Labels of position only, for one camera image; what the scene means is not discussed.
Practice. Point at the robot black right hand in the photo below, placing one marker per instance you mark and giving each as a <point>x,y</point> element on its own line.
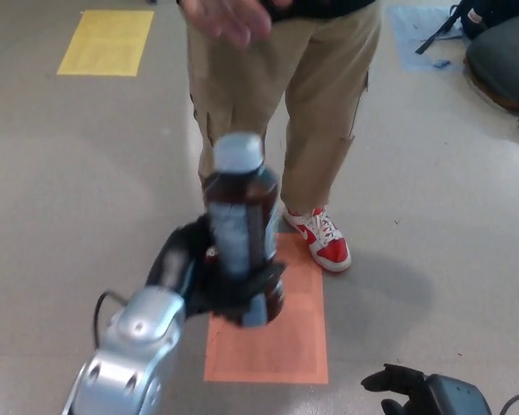
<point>445,397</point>

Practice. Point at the person's right hand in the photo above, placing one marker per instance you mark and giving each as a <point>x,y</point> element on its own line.
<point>229,19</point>

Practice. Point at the robot black left hand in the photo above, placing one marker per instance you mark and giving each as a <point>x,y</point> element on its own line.
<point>179,259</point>

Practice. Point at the brown protein shake bottle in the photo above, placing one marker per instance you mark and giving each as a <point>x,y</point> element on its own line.
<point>242,199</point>

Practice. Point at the robot silver left arm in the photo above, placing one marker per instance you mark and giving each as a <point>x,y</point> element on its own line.
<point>130,354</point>

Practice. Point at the person's left red white sneaker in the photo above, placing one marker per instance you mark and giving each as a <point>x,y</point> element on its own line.
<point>328,248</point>

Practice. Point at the yellow paper sheet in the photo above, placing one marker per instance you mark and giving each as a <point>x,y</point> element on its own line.
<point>106,43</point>

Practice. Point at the khaki cargo trousers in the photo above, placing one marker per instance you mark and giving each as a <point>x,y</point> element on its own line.
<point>320,108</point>

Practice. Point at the orange paper sheet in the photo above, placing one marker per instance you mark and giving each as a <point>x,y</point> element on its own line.
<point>294,346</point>

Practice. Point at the blue paper sheet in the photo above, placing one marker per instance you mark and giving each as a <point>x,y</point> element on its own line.
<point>411,39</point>

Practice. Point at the blue tape scrap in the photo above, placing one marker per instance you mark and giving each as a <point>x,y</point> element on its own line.
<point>441,64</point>

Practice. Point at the dark blue backpack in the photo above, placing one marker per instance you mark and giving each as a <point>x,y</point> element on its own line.
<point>501,15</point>

